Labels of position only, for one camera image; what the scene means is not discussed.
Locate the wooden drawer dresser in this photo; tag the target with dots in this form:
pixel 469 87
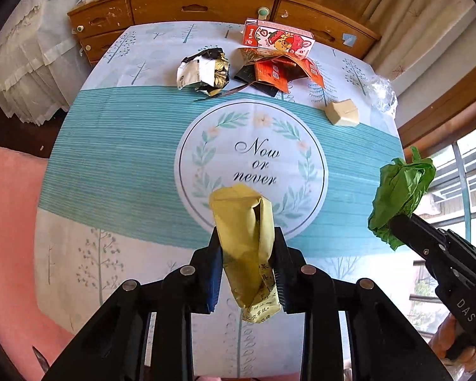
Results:
pixel 336 23

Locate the person's right hand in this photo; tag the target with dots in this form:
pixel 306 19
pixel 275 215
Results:
pixel 444 339

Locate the green paper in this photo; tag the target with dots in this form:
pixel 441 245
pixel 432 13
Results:
pixel 402 186

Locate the white lace curtain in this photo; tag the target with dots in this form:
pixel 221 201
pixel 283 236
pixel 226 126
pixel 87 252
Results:
pixel 42 68

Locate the beige cardboard box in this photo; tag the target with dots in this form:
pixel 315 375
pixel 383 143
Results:
pixel 344 113

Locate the clear plastic bag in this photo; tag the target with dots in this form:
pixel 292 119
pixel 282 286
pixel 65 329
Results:
pixel 382 95

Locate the red strawberry milk carton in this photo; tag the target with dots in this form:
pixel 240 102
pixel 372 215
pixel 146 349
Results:
pixel 279 37

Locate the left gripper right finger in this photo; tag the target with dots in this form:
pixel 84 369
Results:
pixel 286 263

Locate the orange snack wrapper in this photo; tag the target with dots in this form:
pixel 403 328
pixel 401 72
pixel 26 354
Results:
pixel 280 68

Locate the yellow paper wrapper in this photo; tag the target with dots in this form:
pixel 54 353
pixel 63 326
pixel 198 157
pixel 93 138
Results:
pixel 245 228

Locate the beige window curtain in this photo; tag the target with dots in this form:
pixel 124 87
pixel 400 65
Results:
pixel 414 34

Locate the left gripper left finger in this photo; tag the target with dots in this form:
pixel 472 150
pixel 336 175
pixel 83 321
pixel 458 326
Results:
pixel 206 280

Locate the pink bed sheet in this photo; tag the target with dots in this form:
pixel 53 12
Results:
pixel 24 330

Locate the black snack wrapper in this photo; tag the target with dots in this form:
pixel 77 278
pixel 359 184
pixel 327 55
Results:
pixel 246 76

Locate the white patterned tablecloth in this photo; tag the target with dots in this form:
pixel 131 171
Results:
pixel 127 187

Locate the gold black foil wrapper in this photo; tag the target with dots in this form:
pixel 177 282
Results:
pixel 206 71

